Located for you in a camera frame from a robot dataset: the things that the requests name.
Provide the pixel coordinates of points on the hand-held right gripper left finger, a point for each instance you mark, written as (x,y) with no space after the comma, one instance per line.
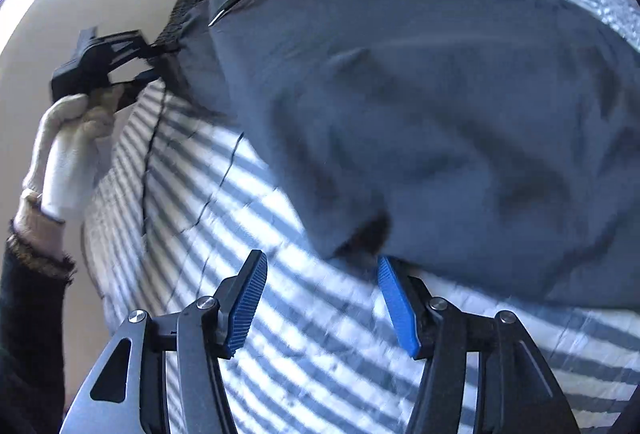
(247,309)

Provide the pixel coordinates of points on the person's left hand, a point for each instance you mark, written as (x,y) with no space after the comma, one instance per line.
(65,154)

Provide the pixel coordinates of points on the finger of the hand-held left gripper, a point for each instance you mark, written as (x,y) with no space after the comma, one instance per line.
(137,87)
(137,47)

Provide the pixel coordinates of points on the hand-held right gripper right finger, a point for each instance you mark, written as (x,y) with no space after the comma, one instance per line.
(397,309)

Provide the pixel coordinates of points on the person's left forearm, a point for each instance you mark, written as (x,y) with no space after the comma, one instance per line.
(30,314)

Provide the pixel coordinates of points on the blue striped quilt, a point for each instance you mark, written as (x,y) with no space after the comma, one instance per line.
(300,314)

